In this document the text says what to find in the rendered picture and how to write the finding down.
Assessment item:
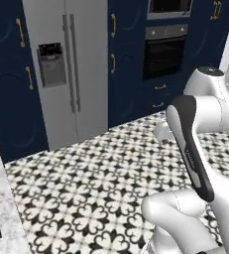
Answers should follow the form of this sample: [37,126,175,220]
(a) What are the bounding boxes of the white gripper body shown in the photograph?
[153,120,175,143]

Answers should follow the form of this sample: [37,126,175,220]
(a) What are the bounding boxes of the navy blue tall oven cabinet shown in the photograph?
[107,0,229,129]

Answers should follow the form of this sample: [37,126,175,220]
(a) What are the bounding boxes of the grey two-door fridge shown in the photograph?
[21,0,110,152]

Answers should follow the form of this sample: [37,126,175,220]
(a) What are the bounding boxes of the navy blue cupboard run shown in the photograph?
[0,0,50,165]

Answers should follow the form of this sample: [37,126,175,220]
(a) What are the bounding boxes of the silver built-in microwave oven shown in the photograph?
[146,0,194,21]

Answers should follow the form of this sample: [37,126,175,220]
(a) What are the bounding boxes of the black built-in oven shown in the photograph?
[142,24,189,81]

